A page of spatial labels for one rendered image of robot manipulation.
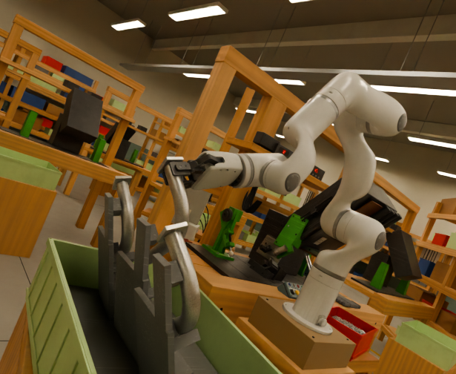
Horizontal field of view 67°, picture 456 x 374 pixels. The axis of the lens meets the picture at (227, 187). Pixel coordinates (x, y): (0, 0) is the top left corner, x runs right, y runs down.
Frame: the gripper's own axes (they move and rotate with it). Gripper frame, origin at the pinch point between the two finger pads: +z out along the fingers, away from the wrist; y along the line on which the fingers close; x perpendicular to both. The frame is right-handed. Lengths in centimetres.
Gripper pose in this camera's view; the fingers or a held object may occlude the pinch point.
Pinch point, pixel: (176, 173)
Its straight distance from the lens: 74.9
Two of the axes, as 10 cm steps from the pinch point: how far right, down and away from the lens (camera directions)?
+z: -7.9, 0.6, -6.0
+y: 5.0, -4.9, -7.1
